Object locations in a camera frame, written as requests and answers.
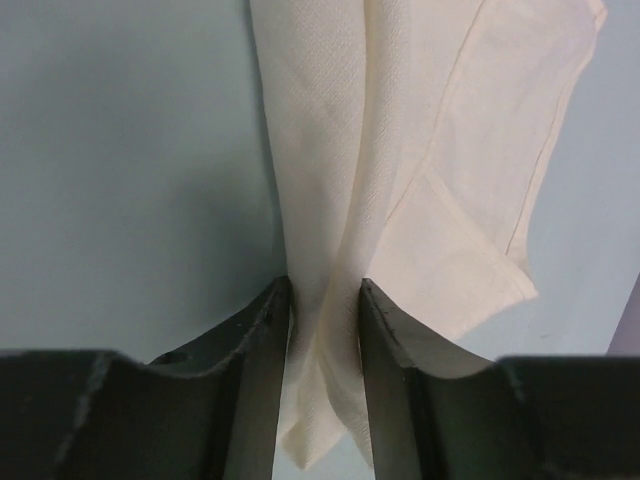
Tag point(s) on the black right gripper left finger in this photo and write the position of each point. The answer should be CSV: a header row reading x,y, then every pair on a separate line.
x,y
206,410

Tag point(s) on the white cloth napkin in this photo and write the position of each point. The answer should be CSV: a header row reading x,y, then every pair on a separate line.
x,y
409,142

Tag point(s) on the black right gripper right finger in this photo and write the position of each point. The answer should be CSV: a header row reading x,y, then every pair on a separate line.
x,y
439,411

